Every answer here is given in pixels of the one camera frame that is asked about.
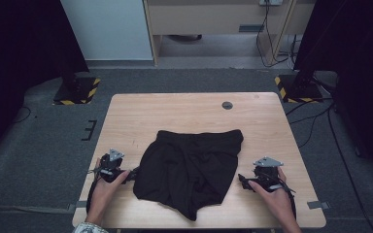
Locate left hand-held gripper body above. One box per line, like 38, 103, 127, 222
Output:
97, 148, 128, 184

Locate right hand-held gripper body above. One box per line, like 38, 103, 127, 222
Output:
252, 156, 286, 192

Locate black pants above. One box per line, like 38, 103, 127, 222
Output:
132, 129, 245, 222

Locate person's left hand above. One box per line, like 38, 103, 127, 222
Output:
87, 157, 131, 218

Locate person's right hand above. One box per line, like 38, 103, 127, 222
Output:
247, 167, 298, 225

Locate grey tape strip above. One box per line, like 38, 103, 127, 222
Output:
66, 200, 88, 214
306, 200, 331, 211

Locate patterned light sleeve cuff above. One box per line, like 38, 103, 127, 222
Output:
72, 221, 110, 233

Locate black yellow striped stand base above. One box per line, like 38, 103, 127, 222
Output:
52, 76, 102, 106
274, 74, 324, 104

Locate grey desk label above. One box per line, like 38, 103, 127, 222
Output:
238, 23, 265, 34

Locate white cabinet panel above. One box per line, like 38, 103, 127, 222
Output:
59, 0, 154, 62

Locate black curtain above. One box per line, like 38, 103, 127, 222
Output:
292, 0, 373, 186
0, 0, 90, 164

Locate light wooden desk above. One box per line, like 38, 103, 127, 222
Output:
142, 0, 317, 68

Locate white power strip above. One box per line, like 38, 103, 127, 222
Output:
258, 0, 284, 7

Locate left hand-held gripper cable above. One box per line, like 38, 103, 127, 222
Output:
85, 166, 103, 216

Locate hand-held gripper cable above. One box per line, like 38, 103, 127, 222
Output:
85, 166, 103, 216
261, 171, 298, 219

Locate right hand-held gripper cable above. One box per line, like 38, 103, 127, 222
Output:
261, 171, 298, 219

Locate black floor cables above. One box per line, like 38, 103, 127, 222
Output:
285, 96, 335, 150

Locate long black floor cable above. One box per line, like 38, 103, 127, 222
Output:
325, 106, 373, 233

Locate thin black floor cable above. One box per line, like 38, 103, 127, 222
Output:
12, 105, 33, 125

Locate black hanging power cables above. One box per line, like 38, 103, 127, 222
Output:
254, 0, 298, 69

